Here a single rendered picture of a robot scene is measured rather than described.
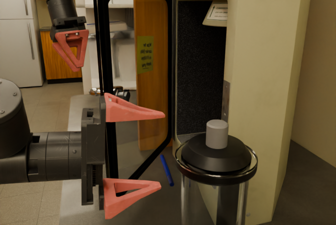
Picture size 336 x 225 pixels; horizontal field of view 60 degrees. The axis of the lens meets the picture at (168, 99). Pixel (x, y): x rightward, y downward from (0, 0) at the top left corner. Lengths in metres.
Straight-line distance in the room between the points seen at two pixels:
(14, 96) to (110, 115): 0.09
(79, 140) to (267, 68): 0.32
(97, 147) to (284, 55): 0.33
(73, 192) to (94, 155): 0.41
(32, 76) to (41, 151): 5.14
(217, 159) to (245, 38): 0.20
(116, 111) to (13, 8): 5.09
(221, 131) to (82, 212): 0.40
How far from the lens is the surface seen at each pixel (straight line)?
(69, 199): 0.72
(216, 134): 0.37
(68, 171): 0.35
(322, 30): 0.95
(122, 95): 0.52
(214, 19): 0.58
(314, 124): 0.99
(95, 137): 0.33
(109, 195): 0.39
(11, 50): 5.45
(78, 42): 0.72
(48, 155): 0.35
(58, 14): 0.68
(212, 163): 0.36
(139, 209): 0.66
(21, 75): 5.50
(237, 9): 0.46
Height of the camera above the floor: 1.35
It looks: 18 degrees down
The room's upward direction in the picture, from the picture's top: straight up
